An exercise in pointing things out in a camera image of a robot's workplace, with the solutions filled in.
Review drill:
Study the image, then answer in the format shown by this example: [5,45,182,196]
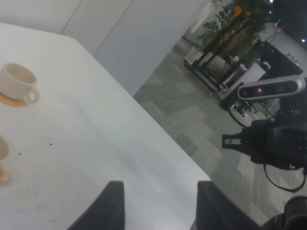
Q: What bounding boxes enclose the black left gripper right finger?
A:
[194,181,259,230]

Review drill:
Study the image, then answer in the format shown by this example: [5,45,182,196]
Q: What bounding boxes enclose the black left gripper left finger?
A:
[69,181,125,230]

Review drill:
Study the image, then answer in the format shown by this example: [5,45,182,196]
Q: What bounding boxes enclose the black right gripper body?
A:
[222,109,307,170]

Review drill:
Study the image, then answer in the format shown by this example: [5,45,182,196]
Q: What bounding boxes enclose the black wheeled equipment rack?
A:
[184,41,239,94]

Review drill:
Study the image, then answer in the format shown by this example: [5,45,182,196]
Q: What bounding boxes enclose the white near teacup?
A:
[0,136,14,187]

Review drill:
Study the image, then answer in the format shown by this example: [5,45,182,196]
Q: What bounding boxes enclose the white teacup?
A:
[0,63,40,104]
[0,136,14,187]

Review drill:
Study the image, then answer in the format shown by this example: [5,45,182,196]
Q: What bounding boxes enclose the orange near saucer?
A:
[0,170,8,182]

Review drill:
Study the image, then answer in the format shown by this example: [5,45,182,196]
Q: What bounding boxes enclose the orange saucer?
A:
[0,93,27,107]
[0,170,8,182]

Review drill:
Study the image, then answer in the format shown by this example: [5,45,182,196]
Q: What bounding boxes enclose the potted green plant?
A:
[197,0,270,59]

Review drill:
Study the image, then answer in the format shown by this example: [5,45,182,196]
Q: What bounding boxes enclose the orange far saucer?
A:
[0,93,27,107]

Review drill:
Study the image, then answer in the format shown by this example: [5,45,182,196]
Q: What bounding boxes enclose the white far teacup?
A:
[0,63,40,104]

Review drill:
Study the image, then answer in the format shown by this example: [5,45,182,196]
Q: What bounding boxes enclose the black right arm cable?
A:
[263,163,307,193]

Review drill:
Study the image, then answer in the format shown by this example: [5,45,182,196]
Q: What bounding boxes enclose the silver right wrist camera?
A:
[238,75,306,100]

